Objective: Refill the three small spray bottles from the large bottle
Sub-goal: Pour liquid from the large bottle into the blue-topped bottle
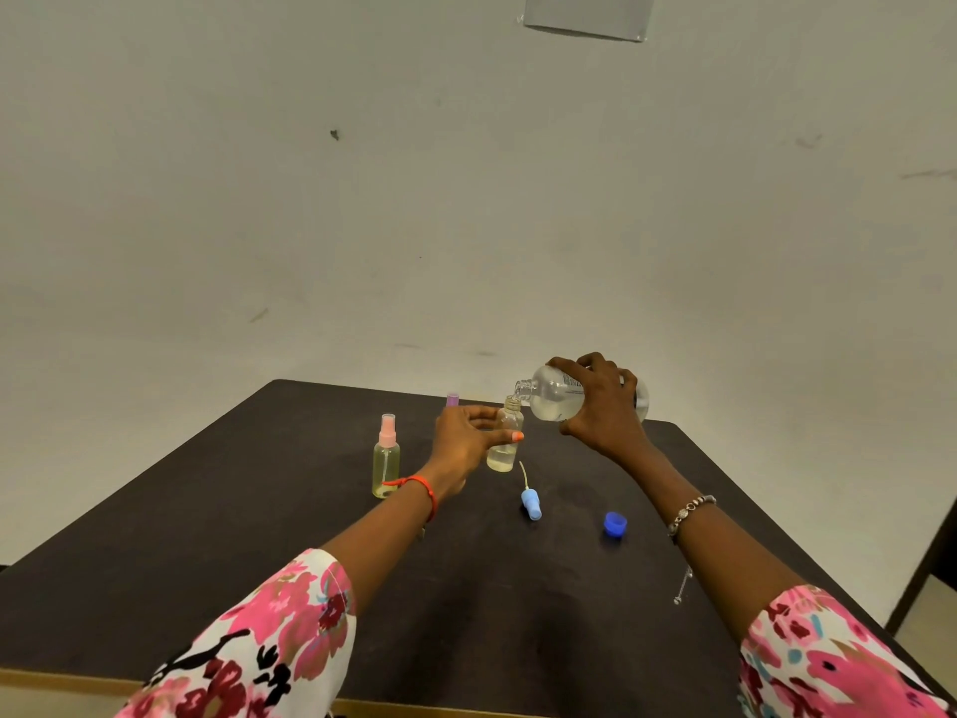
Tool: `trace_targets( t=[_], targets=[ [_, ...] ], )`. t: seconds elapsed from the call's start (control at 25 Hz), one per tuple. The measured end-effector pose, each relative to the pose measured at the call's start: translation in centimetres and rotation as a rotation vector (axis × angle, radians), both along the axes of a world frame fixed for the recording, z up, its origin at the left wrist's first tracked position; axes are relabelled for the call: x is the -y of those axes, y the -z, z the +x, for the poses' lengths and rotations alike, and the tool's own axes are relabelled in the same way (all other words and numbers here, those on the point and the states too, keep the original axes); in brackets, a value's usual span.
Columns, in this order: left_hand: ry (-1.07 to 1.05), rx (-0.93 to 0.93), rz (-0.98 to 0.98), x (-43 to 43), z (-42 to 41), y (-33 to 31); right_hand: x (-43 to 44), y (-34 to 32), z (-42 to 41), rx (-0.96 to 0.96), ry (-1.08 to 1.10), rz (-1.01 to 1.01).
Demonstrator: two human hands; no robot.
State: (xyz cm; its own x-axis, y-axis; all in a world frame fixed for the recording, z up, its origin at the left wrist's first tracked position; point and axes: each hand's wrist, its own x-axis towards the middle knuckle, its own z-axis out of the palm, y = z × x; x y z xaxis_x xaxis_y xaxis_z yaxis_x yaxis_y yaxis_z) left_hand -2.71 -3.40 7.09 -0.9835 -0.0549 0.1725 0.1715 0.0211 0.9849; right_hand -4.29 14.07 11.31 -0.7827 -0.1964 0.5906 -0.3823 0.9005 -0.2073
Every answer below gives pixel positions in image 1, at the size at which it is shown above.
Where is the large clear liquid bottle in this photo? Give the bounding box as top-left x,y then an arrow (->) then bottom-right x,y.
514,365 -> 650,424

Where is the blue spray pump with tube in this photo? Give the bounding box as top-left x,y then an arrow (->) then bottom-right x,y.
519,461 -> 543,523

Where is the person's left hand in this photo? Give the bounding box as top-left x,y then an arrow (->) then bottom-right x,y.
419,405 -> 525,503

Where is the person's right forearm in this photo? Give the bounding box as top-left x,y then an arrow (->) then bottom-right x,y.
622,441 -> 810,644

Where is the silver bead bracelet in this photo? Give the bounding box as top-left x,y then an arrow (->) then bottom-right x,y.
667,495 -> 718,544

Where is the person's left forearm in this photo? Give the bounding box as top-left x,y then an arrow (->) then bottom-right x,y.
321,477 -> 444,618

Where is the person's right hand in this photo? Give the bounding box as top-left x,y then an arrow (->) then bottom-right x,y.
547,352 -> 651,466

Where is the paper wall sign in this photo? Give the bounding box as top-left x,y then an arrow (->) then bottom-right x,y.
521,0 -> 658,44

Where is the small clear bottle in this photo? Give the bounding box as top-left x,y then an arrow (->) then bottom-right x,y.
486,396 -> 525,473

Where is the person's floral sleeve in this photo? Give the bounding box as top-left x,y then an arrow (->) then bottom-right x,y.
114,547 -> 359,718
736,584 -> 956,718

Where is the person's left floral sleeve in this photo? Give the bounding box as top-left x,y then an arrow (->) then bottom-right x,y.
114,547 -> 359,718

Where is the dark door frame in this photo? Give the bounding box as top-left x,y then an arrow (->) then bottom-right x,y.
885,499 -> 957,638

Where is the pink capped spray bottle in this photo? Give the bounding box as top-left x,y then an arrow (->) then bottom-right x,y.
372,414 -> 402,500

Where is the person's right floral sleeve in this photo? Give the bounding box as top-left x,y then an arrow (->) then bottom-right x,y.
736,584 -> 956,718

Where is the red thread bracelet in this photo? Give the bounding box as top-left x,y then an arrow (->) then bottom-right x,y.
382,475 -> 439,525

